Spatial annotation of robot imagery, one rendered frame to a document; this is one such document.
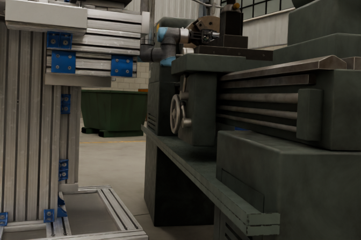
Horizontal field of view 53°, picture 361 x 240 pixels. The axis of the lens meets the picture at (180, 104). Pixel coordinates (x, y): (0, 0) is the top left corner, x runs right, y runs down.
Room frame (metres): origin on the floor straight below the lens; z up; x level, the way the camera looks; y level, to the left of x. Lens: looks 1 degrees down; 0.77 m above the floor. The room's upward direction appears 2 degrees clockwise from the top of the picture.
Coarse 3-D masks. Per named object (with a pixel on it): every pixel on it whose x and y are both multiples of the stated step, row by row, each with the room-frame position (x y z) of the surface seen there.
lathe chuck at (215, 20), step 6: (198, 18) 2.04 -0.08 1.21; (204, 18) 2.04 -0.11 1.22; (210, 18) 2.05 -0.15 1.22; (216, 18) 2.06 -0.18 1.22; (192, 24) 2.03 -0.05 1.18; (204, 24) 2.04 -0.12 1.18; (210, 24) 2.05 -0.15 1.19; (216, 24) 2.06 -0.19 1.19; (192, 30) 2.03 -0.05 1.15; (216, 30) 2.06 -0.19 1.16; (180, 48) 2.10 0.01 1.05
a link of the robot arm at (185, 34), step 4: (180, 28) 1.83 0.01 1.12; (180, 32) 1.88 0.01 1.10; (184, 32) 1.82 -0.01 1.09; (188, 32) 1.82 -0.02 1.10; (180, 36) 1.89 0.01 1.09; (184, 36) 1.81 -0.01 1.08; (188, 36) 1.82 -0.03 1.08; (180, 40) 1.82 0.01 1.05; (184, 40) 1.83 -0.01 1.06; (188, 40) 1.83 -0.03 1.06
